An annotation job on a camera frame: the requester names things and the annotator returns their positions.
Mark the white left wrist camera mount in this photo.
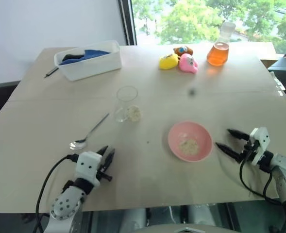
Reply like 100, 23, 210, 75
74, 151, 103, 187

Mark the pale green food lump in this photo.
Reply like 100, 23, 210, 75
127, 105, 142, 121

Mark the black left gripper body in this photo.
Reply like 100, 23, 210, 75
96, 152, 114, 182

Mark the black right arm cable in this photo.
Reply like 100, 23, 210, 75
239, 145, 283, 206

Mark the black window frame post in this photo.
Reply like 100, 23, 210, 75
118, 0, 137, 46

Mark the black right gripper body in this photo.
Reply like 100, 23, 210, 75
238, 133, 260, 163

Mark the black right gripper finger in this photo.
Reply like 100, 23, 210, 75
215, 142, 243, 163
227, 129, 251, 141

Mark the blue cloth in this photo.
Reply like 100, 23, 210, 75
59, 49, 111, 66

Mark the pink bowl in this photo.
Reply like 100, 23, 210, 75
167, 121, 214, 163

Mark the clear plastic cup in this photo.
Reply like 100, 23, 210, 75
113, 85, 142, 124

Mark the white plastic bin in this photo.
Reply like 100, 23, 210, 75
53, 40, 123, 82

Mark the metal spoon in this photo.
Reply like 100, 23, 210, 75
68, 113, 110, 150

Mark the white power strip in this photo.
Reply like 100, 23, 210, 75
270, 71, 285, 97

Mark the brown plush toy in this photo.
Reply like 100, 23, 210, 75
173, 45, 194, 56

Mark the yellow plush toy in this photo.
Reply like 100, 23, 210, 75
159, 53, 180, 71

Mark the glass flask with orange liquid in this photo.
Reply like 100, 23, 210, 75
206, 21, 236, 67

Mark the pale green food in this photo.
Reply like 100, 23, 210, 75
177, 137, 199, 155

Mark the pink plush toy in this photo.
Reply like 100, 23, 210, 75
178, 53, 199, 74

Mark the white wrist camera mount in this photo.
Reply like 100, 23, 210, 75
74, 151, 103, 187
249, 127, 270, 166

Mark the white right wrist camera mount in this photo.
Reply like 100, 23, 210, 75
249, 127, 270, 166

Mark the black pen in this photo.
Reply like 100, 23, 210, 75
43, 67, 60, 78

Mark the black object in bin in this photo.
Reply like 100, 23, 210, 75
61, 53, 85, 62

